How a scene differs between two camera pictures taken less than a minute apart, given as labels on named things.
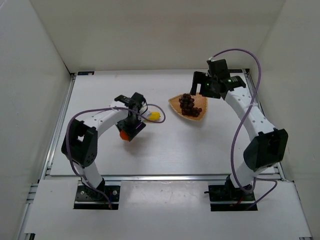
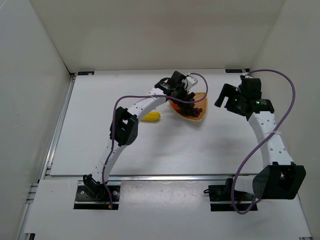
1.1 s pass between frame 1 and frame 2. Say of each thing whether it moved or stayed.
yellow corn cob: stayed
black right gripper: moved
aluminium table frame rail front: stayed
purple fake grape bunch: stayed
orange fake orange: moved
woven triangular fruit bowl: stayed
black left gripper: moved
